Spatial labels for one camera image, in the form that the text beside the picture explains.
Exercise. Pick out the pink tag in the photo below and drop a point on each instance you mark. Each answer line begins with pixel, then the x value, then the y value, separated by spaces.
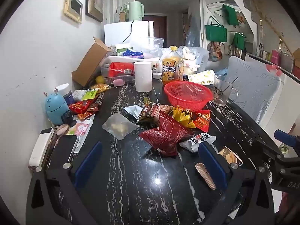
pixel 274 69

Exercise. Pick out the white paper roll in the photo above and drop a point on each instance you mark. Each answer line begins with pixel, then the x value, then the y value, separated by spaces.
pixel 143 76

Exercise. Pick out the yellow corn snack packet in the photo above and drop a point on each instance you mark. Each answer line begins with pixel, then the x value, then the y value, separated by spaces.
pixel 101 88

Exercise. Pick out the patterned cloth bag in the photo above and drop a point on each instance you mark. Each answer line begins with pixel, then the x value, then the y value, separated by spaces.
pixel 214 51

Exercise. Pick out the clear snack pouch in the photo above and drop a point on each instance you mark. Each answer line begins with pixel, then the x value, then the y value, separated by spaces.
pixel 119 126

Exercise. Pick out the black handrail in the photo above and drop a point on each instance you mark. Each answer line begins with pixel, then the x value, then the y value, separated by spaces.
pixel 271 64

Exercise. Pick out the red gold small packet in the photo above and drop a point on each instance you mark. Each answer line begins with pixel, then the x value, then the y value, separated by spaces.
pixel 78 107

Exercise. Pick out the pink printed leaflet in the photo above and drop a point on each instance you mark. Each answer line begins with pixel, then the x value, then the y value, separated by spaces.
pixel 82 129

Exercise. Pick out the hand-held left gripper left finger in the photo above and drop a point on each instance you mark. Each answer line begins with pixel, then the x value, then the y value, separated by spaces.
pixel 90 159

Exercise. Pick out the pink gift box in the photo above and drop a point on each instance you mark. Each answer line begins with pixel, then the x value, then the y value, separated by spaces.
pixel 274 55

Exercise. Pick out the blue tissue pack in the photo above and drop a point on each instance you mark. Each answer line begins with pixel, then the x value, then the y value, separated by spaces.
pixel 133 53

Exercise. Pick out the framed picture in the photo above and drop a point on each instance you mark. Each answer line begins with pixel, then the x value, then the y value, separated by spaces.
pixel 95 0

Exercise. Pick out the brown nut snack packet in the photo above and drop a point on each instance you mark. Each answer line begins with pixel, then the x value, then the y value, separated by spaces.
pixel 153 110

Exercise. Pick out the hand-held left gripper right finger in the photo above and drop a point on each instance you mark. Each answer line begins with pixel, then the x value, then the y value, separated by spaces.
pixel 212 164

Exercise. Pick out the clear seaweed snack packet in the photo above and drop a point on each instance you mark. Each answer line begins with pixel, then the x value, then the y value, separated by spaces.
pixel 230 157

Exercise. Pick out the dark red slim packet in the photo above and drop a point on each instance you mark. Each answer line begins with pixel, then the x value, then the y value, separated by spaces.
pixel 98 99

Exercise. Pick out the red plastic basket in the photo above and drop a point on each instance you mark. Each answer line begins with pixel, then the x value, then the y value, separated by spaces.
pixel 188 93

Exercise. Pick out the chair with pale blue cover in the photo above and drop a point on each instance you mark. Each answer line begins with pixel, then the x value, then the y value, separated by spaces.
pixel 252 91

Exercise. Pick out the glass mug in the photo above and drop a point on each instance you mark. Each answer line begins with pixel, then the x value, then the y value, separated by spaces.
pixel 221 90

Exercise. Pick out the white refrigerator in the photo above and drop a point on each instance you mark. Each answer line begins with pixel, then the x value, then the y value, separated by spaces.
pixel 117 32

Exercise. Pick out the blue round humidifier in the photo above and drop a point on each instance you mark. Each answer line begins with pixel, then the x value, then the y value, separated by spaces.
pixel 54 107

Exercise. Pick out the black hand-shaped stand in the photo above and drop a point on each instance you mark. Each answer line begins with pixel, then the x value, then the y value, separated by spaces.
pixel 68 119

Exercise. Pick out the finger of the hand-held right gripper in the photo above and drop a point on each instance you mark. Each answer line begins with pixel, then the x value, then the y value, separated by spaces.
pixel 287 137
pixel 269 148

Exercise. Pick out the orange brown small packet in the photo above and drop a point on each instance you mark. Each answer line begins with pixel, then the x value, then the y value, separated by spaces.
pixel 88 114

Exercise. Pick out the iced tea bottle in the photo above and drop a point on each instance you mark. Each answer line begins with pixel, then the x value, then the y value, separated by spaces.
pixel 172 65

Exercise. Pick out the green tote bag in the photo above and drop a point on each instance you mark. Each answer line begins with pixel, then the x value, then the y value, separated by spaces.
pixel 239 41
pixel 230 14
pixel 216 32

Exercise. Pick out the white-lidded dark blue jar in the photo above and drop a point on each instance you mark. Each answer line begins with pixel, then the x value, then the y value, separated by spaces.
pixel 64 93

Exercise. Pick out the red bag with label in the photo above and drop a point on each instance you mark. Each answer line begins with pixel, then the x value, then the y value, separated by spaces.
pixel 120 68

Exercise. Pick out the tall glass bottle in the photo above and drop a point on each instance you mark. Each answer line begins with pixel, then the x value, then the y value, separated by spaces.
pixel 260 38

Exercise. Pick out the red orange snack packet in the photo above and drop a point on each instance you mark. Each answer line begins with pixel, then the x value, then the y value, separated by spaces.
pixel 202 120

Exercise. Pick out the clear plastic bag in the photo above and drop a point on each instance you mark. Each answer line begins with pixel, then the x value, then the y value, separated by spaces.
pixel 201 56

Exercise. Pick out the clear zip bag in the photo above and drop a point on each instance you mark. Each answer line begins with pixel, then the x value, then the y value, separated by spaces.
pixel 153 44

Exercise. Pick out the black smartphone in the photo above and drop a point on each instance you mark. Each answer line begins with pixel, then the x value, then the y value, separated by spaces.
pixel 62 148

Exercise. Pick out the brown tape roll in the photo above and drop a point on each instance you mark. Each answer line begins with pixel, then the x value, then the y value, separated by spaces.
pixel 62 129

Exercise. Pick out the white foam board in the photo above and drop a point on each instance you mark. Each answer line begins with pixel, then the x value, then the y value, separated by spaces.
pixel 117 59

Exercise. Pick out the cardboard box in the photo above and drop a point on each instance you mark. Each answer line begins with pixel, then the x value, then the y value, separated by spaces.
pixel 90 62

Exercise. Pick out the yellow black snack packet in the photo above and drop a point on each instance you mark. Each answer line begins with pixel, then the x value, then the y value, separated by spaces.
pixel 182 117

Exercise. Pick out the clear plastic container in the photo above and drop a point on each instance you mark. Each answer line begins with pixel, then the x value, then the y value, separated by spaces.
pixel 117 73

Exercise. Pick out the silver snack packet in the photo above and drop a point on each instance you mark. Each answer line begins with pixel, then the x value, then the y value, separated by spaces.
pixel 132 112

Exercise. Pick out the white snack packet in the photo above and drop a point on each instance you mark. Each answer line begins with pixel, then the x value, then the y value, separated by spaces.
pixel 195 141

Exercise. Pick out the white power bank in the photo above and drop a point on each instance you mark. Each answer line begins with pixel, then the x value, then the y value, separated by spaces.
pixel 39 150

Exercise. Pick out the white charger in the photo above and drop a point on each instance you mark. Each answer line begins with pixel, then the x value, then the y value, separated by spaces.
pixel 157 75

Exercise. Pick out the large dark red snack packet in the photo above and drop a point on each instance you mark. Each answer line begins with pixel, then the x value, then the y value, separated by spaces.
pixel 165 136

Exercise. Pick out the yellow smiley pouch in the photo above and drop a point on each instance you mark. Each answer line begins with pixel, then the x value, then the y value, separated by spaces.
pixel 202 76

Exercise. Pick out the green snack packet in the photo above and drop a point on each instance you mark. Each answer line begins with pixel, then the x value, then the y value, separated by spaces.
pixel 90 94

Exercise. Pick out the yellow lemon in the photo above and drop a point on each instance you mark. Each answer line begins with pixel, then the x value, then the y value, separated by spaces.
pixel 99 79

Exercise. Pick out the wall intercom panel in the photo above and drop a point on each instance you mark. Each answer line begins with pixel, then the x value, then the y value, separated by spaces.
pixel 73 7

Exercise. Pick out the green white carton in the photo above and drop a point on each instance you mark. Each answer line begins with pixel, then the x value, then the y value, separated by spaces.
pixel 124 13

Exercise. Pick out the white green package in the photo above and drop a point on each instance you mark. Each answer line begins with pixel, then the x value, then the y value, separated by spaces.
pixel 121 49

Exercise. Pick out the pink block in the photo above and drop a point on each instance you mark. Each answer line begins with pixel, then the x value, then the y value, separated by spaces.
pixel 118 82

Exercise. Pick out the green electric kettle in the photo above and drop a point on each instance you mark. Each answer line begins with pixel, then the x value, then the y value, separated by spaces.
pixel 136 10

